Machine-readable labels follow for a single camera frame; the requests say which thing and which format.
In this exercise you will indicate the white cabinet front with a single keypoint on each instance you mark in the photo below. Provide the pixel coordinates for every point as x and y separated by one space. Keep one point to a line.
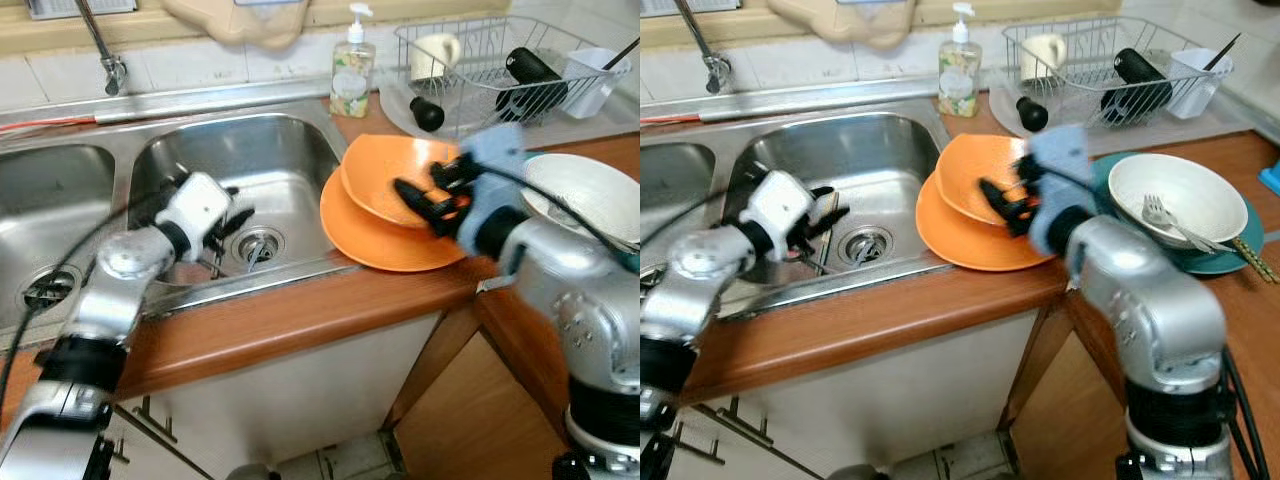
300 390
880 380

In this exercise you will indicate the white cutlery holder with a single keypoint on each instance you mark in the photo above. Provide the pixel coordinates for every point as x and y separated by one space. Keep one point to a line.
1195 85
590 85

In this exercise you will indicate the small blue object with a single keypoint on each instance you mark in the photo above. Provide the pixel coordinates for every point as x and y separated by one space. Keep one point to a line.
1272 180

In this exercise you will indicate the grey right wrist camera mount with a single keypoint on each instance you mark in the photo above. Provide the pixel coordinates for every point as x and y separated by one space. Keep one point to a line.
1060 165
495 165

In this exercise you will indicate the clear soap pump bottle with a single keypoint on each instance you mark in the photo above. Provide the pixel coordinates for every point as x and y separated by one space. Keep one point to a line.
352 85
960 85

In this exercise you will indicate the black bottle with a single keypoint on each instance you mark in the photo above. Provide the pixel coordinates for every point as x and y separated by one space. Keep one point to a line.
530 75
1135 80

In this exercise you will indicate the thin black utensil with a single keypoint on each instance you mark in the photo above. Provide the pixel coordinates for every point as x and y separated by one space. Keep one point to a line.
622 56
1225 53

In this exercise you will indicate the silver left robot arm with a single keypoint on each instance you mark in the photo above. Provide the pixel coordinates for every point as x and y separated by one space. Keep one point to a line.
110 290
690 280

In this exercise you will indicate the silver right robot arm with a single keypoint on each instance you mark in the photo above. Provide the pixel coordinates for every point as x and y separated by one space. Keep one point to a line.
1160 300
580 300

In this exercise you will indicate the beige hanging cloth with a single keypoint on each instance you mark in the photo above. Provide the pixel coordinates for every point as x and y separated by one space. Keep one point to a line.
850 25
240 25

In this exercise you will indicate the metal faucet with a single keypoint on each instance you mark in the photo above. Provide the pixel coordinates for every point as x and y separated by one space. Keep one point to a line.
112 72
715 70

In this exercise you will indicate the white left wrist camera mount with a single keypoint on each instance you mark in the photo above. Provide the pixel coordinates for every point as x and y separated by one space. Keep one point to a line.
780 205
195 205

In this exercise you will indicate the orange plate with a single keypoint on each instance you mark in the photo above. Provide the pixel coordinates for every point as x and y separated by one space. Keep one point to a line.
380 170
370 250
975 160
960 250

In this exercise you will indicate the cream mug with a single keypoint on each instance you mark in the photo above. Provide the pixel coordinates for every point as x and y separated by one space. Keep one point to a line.
1043 58
435 58

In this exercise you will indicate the metal sink drain strainer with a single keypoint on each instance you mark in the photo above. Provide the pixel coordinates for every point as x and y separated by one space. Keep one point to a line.
650 280
45 290
862 246
260 246

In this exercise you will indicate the white bowl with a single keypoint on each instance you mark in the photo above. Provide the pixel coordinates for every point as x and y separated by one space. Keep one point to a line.
585 180
1190 180

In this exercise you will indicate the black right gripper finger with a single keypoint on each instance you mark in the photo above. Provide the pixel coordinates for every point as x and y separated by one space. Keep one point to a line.
415 200
998 203

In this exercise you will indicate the small black knob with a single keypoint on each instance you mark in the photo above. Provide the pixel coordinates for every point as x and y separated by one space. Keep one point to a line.
428 115
1033 115

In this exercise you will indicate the teal plate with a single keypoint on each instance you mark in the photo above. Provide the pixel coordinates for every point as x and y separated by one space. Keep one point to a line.
1215 265
630 262

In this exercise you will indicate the white window fitting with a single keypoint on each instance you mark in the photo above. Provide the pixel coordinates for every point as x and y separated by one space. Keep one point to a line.
80 6
675 5

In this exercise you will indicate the dark patterned chopstick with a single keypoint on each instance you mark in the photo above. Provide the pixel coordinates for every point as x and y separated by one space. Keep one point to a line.
1256 268
1250 255

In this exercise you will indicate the grey drip tray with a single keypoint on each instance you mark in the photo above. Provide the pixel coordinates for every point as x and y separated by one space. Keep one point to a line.
393 108
1000 108

